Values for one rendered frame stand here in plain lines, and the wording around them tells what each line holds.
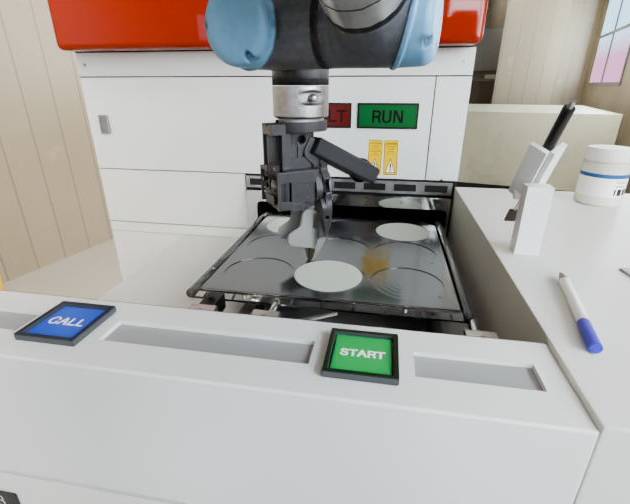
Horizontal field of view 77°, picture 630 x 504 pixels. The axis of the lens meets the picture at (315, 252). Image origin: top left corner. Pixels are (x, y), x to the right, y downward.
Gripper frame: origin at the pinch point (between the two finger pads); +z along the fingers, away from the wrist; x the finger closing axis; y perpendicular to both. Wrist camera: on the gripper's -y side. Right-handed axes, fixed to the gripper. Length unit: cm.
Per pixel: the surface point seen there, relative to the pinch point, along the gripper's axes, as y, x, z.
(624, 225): -40.1, 22.3, -5.2
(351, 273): -2.5, 7.1, 1.2
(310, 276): 3.4, 5.3, 1.2
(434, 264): -15.8, 10.0, 1.3
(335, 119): -15.2, -21.4, -18.0
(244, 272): 11.5, -0.5, 1.4
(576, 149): -402, -203, 38
